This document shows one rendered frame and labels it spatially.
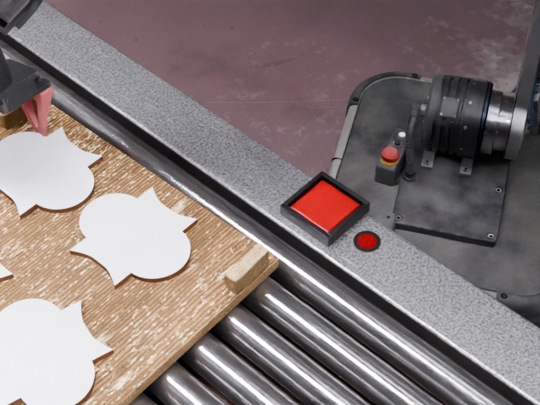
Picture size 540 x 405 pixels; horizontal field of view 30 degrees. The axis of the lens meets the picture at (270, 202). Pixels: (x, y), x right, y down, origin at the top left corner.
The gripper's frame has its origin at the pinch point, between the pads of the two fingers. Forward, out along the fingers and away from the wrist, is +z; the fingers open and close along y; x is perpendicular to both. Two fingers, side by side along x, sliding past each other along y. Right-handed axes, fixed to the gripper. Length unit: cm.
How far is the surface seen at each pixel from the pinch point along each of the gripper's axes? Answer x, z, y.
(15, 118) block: 4.1, -1.1, 3.3
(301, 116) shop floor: 62, 80, 105
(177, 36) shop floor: 108, 67, 107
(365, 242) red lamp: -37.8, 13.1, 18.5
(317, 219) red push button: -32.6, 10.3, 16.6
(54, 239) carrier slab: -12.8, 4.9, -5.9
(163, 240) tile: -22.8, 6.5, 1.8
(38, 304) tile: -18.9, 5.8, -13.2
